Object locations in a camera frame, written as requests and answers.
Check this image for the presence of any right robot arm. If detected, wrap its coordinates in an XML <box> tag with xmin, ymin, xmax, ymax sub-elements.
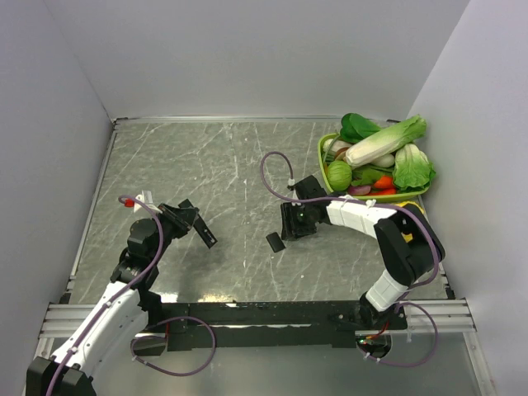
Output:
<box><xmin>280</xmin><ymin>176</ymin><xmax>446</xmax><ymax>329</ymax></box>

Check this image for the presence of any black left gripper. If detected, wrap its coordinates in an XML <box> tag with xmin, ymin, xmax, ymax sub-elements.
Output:
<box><xmin>148</xmin><ymin>202</ymin><xmax>198</xmax><ymax>264</ymax></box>

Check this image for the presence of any black battery compartment cover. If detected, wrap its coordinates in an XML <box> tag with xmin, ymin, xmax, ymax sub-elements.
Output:
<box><xmin>266</xmin><ymin>232</ymin><xmax>285</xmax><ymax>252</ymax></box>

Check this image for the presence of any large napa cabbage toy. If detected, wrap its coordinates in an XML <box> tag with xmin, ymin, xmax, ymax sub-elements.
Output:
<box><xmin>345</xmin><ymin>115</ymin><xmax>427</xmax><ymax>168</ymax></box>

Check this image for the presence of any purple onion toy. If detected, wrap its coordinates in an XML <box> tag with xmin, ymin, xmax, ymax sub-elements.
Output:
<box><xmin>347</xmin><ymin>185</ymin><xmax>371</xmax><ymax>196</ymax></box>

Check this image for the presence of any aluminium frame rail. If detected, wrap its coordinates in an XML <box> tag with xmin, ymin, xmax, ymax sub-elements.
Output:
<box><xmin>38</xmin><ymin>300</ymin><xmax>477</xmax><ymax>339</ymax></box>

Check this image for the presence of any red chili toy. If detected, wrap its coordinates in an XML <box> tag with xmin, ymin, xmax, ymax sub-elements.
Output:
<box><xmin>369</xmin><ymin>188</ymin><xmax>398</xmax><ymax>196</ymax></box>

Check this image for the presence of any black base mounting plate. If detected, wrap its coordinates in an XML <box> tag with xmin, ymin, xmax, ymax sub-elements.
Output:
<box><xmin>145</xmin><ymin>300</ymin><xmax>408</xmax><ymax>351</ymax></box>

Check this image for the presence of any black remote control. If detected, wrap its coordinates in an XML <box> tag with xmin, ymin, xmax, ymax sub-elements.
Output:
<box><xmin>178</xmin><ymin>199</ymin><xmax>218</xmax><ymax>248</ymax></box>

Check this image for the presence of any green vegetable basket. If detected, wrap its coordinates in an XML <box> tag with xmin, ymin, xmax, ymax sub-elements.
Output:
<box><xmin>318</xmin><ymin>133</ymin><xmax>430</xmax><ymax>202</ymax></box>

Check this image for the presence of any white mushroom toy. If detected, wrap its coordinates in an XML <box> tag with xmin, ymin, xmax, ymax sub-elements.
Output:
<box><xmin>322</xmin><ymin>139</ymin><xmax>351</xmax><ymax>157</ymax></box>

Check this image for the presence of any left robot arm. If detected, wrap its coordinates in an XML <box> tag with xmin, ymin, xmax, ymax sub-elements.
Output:
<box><xmin>26</xmin><ymin>200</ymin><xmax>200</xmax><ymax>395</ymax></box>

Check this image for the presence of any orange carrot toy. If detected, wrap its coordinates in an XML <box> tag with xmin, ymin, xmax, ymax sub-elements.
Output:
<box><xmin>372</xmin><ymin>176</ymin><xmax>395</xmax><ymax>190</ymax></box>

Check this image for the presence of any yellow cabbage toy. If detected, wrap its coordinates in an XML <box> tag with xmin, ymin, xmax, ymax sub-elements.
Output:
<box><xmin>396</xmin><ymin>200</ymin><xmax>425</xmax><ymax>243</ymax></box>

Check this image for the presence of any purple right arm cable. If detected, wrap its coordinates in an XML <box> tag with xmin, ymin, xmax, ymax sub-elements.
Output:
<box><xmin>260</xmin><ymin>151</ymin><xmax>441</xmax><ymax>367</ymax></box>

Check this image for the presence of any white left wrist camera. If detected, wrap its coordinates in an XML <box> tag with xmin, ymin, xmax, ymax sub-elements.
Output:
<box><xmin>124</xmin><ymin>190</ymin><xmax>161</xmax><ymax>213</ymax></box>

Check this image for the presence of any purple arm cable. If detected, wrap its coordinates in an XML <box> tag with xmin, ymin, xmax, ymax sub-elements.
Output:
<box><xmin>44</xmin><ymin>195</ymin><xmax>217</xmax><ymax>396</ymax></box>
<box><xmin>260</xmin><ymin>151</ymin><xmax>441</xmax><ymax>367</ymax></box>

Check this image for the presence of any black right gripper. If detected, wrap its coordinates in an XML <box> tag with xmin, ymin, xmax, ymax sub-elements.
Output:
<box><xmin>280</xmin><ymin>201</ymin><xmax>317</xmax><ymax>240</ymax></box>

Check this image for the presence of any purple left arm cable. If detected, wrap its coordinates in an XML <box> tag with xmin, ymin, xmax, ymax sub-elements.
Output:
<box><xmin>44</xmin><ymin>195</ymin><xmax>217</xmax><ymax>396</ymax></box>

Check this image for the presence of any white radish toy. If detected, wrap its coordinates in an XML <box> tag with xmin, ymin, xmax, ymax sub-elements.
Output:
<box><xmin>370</xmin><ymin>153</ymin><xmax>395</xmax><ymax>168</ymax></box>

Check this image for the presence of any round green cabbage toy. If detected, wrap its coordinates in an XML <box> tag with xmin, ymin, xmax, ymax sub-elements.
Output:
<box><xmin>327</xmin><ymin>160</ymin><xmax>352</xmax><ymax>191</ymax></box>

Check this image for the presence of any green leafy lettuce toy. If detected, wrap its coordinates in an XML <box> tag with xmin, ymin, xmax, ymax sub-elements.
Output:
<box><xmin>393</xmin><ymin>144</ymin><xmax>436</xmax><ymax>191</ymax></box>

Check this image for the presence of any dark green spinach toy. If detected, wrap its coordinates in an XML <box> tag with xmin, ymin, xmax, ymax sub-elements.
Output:
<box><xmin>339</xmin><ymin>113</ymin><xmax>381</xmax><ymax>144</ymax></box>

